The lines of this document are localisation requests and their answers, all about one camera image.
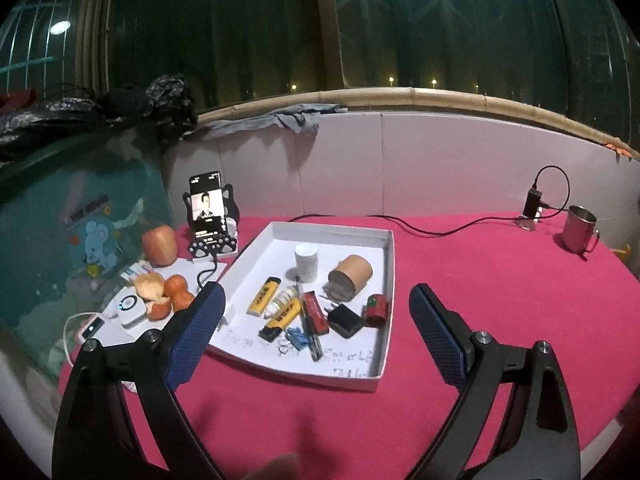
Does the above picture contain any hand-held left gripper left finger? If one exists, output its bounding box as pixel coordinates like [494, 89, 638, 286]
[51, 281, 227, 480]

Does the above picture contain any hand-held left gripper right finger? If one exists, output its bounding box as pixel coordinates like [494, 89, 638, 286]
[405, 283, 581, 480]

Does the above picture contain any small red can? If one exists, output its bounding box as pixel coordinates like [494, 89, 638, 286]
[364, 294, 390, 328]

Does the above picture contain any yellow lighter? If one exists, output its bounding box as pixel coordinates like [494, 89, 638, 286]
[258, 297, 303, 342]
[246, 277, 280, 317]

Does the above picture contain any small white dropper bottle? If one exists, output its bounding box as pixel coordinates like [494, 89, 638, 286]
[265, 285, 301, 317]

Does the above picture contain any black plug adapter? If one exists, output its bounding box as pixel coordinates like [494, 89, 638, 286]
[320, 297, 363, 339]

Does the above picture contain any white cardboard tray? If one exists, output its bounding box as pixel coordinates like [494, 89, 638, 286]
[206, 221, 396, 393]

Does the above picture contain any blue binder clip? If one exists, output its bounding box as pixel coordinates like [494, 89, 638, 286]
[277, 326, 310, 356]

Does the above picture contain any brown tape roll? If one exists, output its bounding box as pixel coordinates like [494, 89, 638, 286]
[325, 255, 373, 302]

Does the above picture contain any white cylinder cup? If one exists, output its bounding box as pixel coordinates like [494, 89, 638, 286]
[294, 243, 319, 283]

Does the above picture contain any pink tablecloth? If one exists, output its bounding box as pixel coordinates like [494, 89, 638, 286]
[57, 212, 638, 480]

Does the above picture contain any white round-button device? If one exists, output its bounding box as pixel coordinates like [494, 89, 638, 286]
[107, 285, 151, 330]

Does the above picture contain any small printed box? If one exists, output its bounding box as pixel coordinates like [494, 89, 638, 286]
[120, 260, 151, 281]

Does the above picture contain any black paw-print phone stand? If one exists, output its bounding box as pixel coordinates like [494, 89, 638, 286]
[181, 184, 241, 261]

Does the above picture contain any red apple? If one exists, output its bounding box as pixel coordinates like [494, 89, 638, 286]
[141, 225, 178, 267]

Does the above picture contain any white power bank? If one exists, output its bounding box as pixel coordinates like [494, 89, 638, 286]
[75, 316, 108, 348]

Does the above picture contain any black smartphone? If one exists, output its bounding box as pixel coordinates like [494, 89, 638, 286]
[189, 171, 223, 241]

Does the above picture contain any white power strip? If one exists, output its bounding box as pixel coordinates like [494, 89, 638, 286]
[515, 207, 551, 232]

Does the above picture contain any black charger adapter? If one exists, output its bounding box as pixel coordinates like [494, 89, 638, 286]
[522, 187, 543, 218]

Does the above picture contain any stainless steel mug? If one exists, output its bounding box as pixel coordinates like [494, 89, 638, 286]
[562, 205, 600, 256]

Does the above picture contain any grey cloth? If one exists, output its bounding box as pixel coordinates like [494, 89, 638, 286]
[200, 103, 348, 136]

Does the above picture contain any black plastic bag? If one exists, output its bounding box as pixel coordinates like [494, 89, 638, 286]
[0, 74, 200, 161]

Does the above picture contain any dark red cloth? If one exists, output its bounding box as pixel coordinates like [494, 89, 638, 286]
[0, 89, 40, 113]

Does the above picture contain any black phone cable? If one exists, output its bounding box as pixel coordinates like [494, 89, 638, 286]
[196, 255, 218, 293]

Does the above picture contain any long black power cable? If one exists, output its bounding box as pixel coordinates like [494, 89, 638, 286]
[287, 212, 523, 236]

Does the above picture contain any white cable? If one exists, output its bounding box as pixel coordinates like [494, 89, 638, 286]
[64, 310, 121, 366]

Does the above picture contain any black charger cable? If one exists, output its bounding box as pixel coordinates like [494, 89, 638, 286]
[534, 165, 571, 211]

